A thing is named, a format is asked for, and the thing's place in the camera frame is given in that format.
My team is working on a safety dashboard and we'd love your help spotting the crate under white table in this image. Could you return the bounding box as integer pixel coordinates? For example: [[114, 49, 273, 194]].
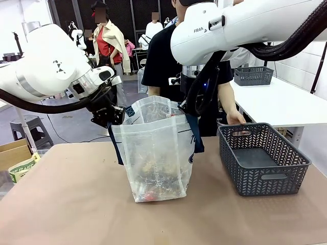
[[275, 126, 302, 148]]

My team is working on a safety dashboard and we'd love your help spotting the translucent white navy-handled shopping bag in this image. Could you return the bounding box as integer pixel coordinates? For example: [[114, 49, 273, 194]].
[[107, 95, 205, 204]]

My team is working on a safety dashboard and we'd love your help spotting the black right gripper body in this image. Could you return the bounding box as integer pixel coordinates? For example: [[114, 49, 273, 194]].
[[180, 75, 218, 117]]

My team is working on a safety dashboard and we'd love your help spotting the person in black shirt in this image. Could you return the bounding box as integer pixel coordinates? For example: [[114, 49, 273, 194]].
[[141, 0, 235, 137]]

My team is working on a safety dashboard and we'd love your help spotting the brown cardboard box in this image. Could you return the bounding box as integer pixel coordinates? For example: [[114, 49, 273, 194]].
[[0, 138, 33, 172]]

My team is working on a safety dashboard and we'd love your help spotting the black tripod pole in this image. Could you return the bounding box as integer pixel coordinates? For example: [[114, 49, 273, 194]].
[[310, 40, 327, 94]]

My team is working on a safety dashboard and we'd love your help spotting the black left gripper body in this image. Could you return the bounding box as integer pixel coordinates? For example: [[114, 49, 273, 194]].
[[90, 98, 118, 129]]

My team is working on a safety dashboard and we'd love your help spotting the grey plastic stool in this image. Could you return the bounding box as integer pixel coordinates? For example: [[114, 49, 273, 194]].
[[9, 115, 54, 149]]

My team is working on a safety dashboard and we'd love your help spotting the black floor cable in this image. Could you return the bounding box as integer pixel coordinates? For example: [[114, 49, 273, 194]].
[[46, 114, 111, 144]]

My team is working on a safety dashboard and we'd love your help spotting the green printed paper bag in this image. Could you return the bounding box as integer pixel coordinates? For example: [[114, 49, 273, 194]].
[[8, 152, 41, 184]]

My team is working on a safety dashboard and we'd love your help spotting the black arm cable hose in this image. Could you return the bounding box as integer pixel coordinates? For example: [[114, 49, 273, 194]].
[[0, 86, 113, 115], [184, 0, 327, 117]]

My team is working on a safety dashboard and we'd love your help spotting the white table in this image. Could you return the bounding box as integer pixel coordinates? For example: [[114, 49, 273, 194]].
[[229, 76, 327, 128]]

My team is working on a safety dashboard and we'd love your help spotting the white stand pole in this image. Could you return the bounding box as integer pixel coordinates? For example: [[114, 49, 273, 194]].
[[12, 101, 38, 155]]

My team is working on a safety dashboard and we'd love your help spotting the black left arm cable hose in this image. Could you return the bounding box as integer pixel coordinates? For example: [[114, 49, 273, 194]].
[[0, 86, 113, 115]]

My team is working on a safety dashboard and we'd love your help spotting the clear water jug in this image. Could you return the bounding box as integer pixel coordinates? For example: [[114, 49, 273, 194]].
[[137, 70, 149, 94]]

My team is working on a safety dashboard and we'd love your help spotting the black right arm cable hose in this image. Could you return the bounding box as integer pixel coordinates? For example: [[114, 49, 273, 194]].
[[184, 0, 327, 117]]

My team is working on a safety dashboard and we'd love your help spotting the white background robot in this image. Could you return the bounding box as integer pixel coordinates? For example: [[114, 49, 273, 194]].
[[68, 21, 88, 51]]

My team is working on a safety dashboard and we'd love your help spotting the person's left hand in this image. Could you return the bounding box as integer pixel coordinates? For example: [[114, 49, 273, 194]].
[[226, 110, 247, 126]]

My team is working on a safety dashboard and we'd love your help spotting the black camera tripod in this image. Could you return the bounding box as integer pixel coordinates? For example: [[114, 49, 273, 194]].
[[11, 31, 26, 56]]

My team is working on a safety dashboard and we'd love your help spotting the woman in beige jacket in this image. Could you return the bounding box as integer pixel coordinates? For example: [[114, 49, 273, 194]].
[[91, 0, 132, 108]]

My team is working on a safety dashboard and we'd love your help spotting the small grey plastic basket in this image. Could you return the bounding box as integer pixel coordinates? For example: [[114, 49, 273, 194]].
[[233, 66, 274, 87]]

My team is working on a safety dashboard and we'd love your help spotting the child in pink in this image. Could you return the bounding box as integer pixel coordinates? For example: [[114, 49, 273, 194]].
[[123, 38, 136, 75]]

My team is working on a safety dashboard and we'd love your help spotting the person's left forearm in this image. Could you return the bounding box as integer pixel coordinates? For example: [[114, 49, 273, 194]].
[[217, 82, 240, 115]]

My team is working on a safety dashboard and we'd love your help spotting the large grey plastic basket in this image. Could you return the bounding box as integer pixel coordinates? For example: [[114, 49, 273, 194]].
[[218, 122, 312, 197]]

